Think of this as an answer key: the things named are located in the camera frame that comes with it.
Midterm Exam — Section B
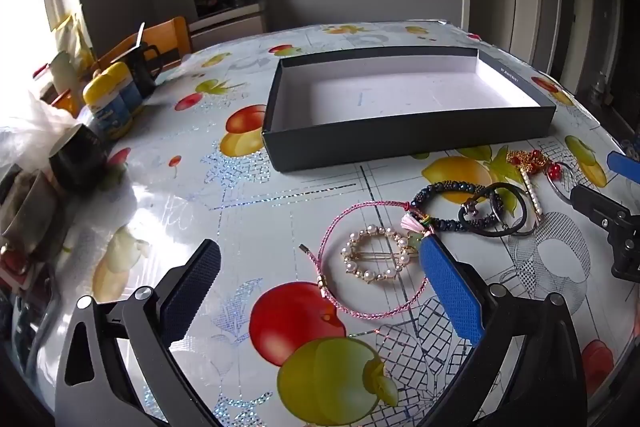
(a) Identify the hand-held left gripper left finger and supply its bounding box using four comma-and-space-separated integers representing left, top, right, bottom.
54, 238, 223, 427

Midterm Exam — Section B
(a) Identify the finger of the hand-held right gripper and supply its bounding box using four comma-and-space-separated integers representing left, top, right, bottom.
606, 151, 640, 180
570, 184, 632, 233

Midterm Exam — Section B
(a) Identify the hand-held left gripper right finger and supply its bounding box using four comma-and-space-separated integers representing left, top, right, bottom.
419, 234, 588, 427

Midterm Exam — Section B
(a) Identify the pearl bar hair clip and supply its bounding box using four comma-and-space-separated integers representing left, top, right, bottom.
520, 167, 544, 222

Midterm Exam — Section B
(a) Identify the black hair tie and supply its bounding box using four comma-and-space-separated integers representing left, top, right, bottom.
459, 183, 537, 239

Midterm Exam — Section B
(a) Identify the red bead gold jewelry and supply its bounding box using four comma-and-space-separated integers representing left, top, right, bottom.
506, 149, 560, 178

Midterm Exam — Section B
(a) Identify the dark blue bead bracelet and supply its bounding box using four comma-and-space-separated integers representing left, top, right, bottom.
409, 181, 501, 234

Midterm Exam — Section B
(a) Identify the round pearl hair clip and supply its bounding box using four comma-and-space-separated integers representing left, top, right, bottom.
341, 224, 418, 285

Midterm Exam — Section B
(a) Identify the pink cord bracelet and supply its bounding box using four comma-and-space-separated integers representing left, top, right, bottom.
299, 201, 431, 320

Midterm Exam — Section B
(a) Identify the black box with white inside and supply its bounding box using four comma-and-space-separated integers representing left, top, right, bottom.
261, 47, 557, 172

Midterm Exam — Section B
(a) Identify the fruit print tablecloth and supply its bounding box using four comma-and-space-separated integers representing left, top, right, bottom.
30, 21, 640, 427

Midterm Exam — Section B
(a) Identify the black cup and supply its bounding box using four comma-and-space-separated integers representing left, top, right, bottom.
48, 124, 108, 188

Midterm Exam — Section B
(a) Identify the yellow lid container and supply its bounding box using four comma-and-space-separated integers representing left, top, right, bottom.
110, 62, 146, 115
82, 74, 134, 141

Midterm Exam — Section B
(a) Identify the black pitcher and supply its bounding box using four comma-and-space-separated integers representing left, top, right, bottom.
112, 23, 163, 98

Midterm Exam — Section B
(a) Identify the white plastic bag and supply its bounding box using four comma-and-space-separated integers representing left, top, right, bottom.
0, 91, 77, 168

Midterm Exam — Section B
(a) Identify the white jug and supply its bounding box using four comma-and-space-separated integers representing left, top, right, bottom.
49, 52, 81, 98

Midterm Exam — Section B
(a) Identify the wooden chair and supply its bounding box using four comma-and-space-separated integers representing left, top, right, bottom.
92, 17, 193, 75

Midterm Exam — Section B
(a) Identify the grey tea bar machine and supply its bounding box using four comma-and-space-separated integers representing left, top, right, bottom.
187, 0, 268, 54

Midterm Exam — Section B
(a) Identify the yellow bag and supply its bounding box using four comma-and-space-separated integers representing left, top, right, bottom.
50, 13, 96, 68

